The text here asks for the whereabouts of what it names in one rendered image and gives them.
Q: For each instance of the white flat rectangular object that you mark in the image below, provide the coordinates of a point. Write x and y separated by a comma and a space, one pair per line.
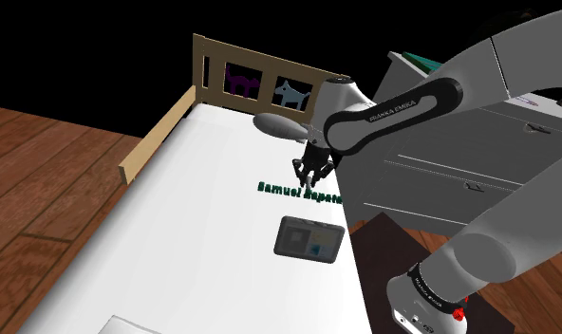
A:
123, 326

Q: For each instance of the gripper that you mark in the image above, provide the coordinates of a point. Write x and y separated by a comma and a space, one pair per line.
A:
317, 155

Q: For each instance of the grey tablet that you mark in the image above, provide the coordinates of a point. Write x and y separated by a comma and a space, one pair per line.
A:
309, 239

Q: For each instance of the dark green letter decoration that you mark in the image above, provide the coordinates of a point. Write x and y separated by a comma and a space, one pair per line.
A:
281, 189

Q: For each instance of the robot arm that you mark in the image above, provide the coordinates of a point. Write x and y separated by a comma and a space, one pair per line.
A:
489, 64

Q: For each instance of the grey chest of drawers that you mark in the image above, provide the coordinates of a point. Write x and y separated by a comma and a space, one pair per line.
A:
438, 176

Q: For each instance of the white bed with wooden frame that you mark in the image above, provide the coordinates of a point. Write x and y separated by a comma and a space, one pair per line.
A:
193, 222

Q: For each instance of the dark robot stand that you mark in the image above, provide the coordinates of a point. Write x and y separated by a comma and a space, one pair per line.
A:
383, 250

